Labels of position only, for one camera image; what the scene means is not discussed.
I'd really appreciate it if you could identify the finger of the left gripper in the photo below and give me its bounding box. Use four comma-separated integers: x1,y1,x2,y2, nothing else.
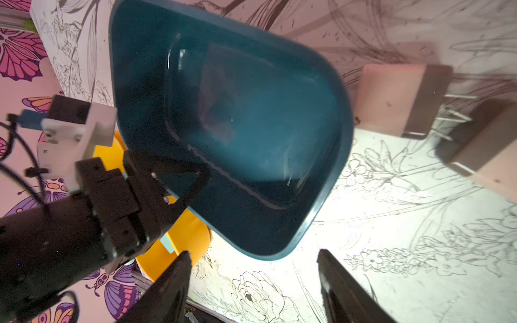
151,159,211,238

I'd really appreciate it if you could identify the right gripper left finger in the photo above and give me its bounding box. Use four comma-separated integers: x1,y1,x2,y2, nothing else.
117,251,192,322

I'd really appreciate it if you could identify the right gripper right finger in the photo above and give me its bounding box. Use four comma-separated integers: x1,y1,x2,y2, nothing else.
317,249,395,323

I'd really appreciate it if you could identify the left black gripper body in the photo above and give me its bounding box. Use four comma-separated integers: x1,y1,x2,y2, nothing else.
75,151,172,262

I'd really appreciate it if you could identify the teal plug five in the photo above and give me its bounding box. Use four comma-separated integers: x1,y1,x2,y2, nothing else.
160,234,175,254

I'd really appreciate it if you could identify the yellow storage tray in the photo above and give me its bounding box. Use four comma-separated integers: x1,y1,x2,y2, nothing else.
94,131,211,282

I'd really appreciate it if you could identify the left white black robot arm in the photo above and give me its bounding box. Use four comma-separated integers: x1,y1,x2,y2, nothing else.
1,151,211,322

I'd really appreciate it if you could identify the dark teal storage tray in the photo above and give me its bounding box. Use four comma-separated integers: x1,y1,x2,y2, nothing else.
109,1,354,261

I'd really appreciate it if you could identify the pink plug two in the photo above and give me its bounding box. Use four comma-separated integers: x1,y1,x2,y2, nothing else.
436,98,516,203

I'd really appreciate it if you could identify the pink plug one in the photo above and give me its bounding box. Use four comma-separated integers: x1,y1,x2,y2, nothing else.
353,64,453,140

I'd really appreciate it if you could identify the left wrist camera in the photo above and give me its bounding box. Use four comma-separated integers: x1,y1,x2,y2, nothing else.
18,94,118,195

